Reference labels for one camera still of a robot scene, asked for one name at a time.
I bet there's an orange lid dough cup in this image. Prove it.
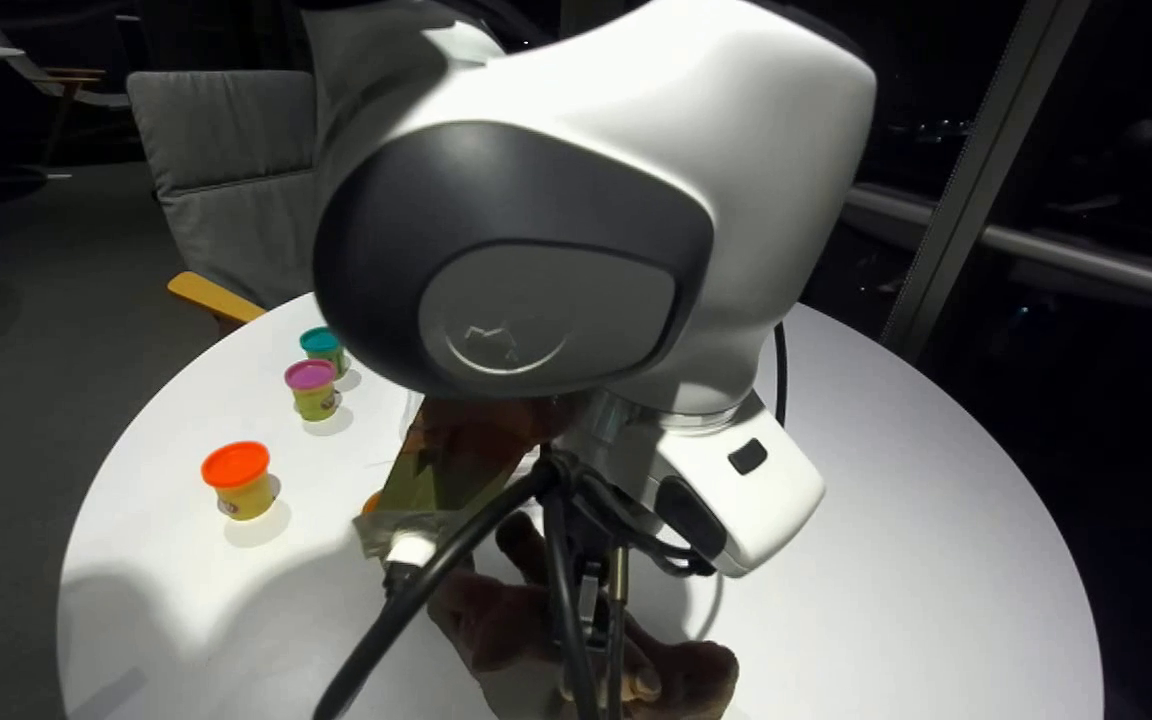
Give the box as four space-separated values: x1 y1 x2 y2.
200 440 277 520

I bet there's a brown plush toy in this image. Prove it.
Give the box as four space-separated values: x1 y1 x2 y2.
427 514 738 720

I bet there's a teal lid dough cup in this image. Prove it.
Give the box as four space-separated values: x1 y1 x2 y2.
299 328 347 374

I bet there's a purple lid dough cup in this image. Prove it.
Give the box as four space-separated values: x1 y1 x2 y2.
284 361 338 420

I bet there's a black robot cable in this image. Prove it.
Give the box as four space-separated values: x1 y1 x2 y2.
308 444 726 720

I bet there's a metal window railing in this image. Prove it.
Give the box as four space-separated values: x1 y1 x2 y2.
842 183 1152 295

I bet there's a grey armchair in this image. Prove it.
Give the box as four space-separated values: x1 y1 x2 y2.
125 69 338 328

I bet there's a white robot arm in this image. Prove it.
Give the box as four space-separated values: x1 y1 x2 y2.
311 0 877 576

